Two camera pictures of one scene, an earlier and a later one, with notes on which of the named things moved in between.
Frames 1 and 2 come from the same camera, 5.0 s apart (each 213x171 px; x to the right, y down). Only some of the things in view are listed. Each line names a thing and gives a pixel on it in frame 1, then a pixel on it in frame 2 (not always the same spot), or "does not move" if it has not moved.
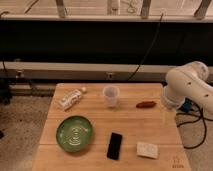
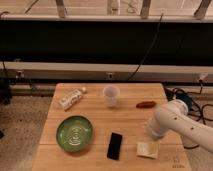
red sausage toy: [146, 105] does not move
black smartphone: [115, 146] does not move
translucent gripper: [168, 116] -> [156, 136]
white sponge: [147, 149] does not move
